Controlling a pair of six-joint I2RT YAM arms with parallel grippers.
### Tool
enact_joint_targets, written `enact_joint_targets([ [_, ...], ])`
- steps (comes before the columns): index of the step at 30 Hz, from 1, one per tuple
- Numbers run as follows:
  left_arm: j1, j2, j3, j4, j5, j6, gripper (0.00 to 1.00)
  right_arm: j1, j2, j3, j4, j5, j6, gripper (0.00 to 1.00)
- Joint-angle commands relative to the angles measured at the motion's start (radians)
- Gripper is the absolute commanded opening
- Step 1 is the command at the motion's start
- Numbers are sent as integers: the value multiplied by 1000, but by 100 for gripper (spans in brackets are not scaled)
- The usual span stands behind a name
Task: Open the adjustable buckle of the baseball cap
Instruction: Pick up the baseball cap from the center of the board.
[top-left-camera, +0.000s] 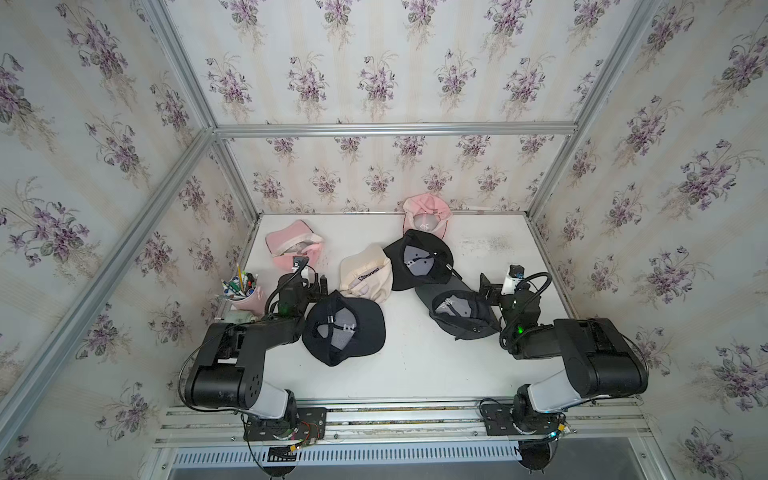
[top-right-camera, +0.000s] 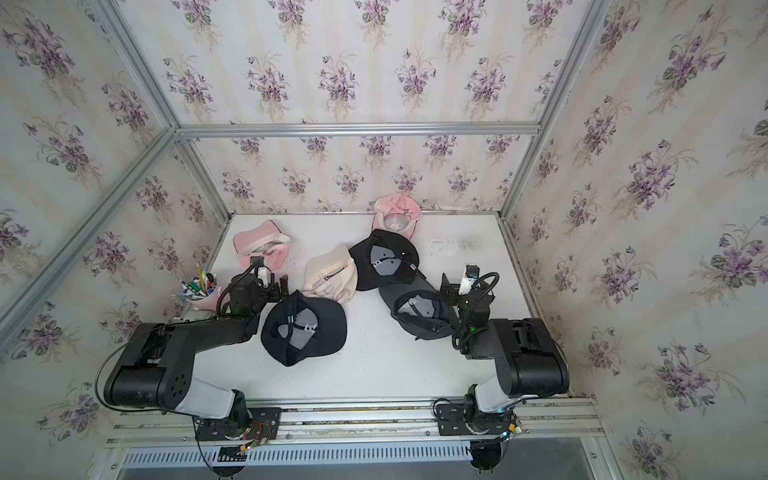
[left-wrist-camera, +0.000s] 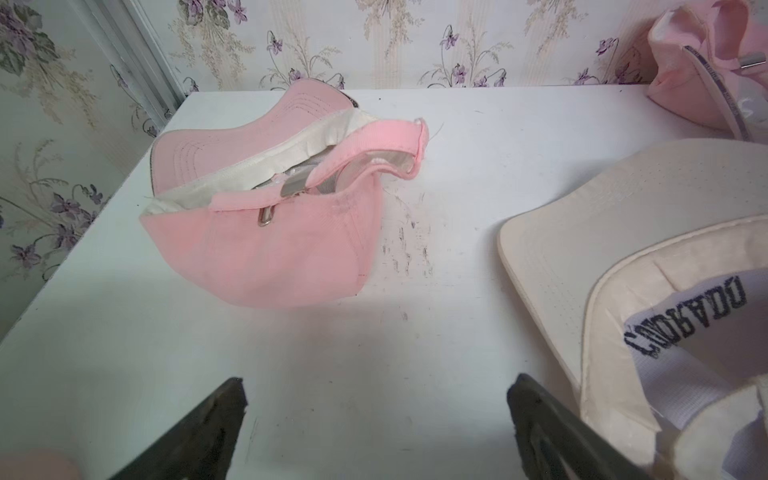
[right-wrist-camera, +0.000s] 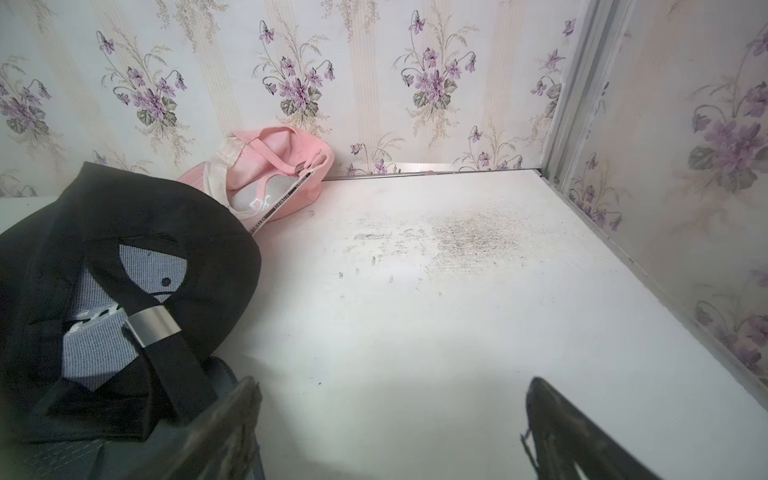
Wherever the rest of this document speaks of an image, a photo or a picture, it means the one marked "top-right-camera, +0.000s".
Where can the beige baseball cap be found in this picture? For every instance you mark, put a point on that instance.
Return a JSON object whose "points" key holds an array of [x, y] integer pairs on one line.
{"points": [[332, 276]]}

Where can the pink pen holder cup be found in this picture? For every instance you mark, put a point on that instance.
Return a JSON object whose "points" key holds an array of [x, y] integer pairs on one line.
{"points": [[202, 291]]}

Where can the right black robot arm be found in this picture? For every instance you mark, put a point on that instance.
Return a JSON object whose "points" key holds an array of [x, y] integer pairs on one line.
{"points": [[529, 364]]}

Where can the pink cap left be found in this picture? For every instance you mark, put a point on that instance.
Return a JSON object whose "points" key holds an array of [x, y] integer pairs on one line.
{"points": [[266, 241]]}

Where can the aluminium mounting rail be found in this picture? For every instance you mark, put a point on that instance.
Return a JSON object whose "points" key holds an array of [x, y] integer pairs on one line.
{"points": [[378, 420]]}

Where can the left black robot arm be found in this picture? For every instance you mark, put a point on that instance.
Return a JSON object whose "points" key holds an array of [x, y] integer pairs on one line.
{"points": [[154, 369]]}

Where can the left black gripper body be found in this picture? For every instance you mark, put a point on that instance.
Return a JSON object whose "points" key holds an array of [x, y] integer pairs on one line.
{"points": [[274, 288]]}

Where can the black cap white letter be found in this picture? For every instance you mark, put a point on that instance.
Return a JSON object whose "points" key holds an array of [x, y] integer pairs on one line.
{"points": [[301, 327]]}

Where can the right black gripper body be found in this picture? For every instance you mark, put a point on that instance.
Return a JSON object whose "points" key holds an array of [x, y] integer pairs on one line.
{"points": [[453, 289]]}

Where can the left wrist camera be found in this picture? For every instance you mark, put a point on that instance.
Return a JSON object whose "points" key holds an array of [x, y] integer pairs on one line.
{"points": [[259, 267]]}

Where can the dark grey baseball cap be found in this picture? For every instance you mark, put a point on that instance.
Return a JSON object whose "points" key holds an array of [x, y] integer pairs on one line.
{"points": [[419, 309]]}

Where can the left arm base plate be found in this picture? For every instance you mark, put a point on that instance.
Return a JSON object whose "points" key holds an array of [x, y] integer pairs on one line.
{"points": [[258, 426]]}

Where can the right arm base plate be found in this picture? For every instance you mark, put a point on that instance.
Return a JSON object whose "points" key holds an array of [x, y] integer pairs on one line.
{"points": [[458, 419]]}

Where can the black cap centre back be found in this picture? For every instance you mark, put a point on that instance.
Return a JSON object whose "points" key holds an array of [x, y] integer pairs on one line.
{"points": [[384, 258]]}

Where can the pink cap back wall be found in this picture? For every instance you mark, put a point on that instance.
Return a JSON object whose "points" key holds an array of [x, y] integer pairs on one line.
{"points": [[396, 213]]}

